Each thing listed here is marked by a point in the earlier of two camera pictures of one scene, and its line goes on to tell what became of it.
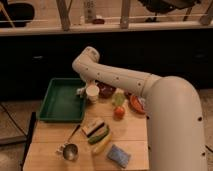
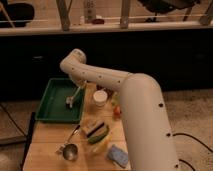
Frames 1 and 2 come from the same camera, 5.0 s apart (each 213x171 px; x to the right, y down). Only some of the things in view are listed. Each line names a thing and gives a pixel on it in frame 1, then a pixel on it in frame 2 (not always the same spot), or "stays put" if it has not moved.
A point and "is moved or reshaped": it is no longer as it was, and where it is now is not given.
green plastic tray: x=60 y=102 stays put
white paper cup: x=92 y=90 → x=100 y=97
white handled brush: x=79 y=90 is moved or reshaped
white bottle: x=89 y=11 stays put
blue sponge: x=120 y=156 stays put
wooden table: x=113 y=135 stays put
